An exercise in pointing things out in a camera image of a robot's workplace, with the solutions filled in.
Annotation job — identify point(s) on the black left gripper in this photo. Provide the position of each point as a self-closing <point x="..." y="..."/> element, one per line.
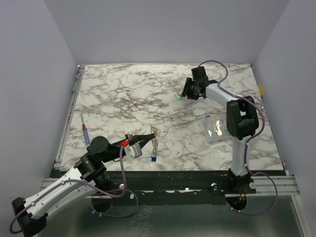
<point x="142" y="140"/>

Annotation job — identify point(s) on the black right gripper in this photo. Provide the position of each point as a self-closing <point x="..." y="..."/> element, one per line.
<point x="186" y="87"/>

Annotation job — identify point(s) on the green key tag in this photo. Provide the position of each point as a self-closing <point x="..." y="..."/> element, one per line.
<point x="178" y="96"/>

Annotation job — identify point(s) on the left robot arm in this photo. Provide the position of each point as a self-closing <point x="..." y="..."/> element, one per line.
<point x="86" y="178"/>

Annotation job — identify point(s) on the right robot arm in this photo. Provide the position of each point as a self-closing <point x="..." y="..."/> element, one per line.
<point x="241" y="120"/>

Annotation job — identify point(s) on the blue red screwdriver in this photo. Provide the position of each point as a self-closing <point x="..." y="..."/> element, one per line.
<point x="85" y="132"/>

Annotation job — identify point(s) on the clear plastic parts box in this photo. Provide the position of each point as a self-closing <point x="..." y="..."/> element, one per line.
<point x="215" y="128"/>

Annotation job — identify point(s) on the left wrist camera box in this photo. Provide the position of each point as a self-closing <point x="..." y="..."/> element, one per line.
<point x="133" y="151"/>

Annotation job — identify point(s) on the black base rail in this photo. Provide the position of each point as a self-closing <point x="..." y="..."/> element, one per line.
<point x="177" y="188"/>

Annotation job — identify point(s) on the aluminium frame rail left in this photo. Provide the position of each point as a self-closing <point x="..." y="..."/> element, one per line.
<point x="66" y="129"/>

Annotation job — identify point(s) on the aluminium frame rail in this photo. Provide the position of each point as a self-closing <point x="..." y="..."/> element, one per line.
<point x="66" y="129"/>
<point x="284" y="185"/>

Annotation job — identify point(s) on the aluminium frame rail front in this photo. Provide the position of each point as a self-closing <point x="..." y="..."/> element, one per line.
<point x="284" y="185"/>

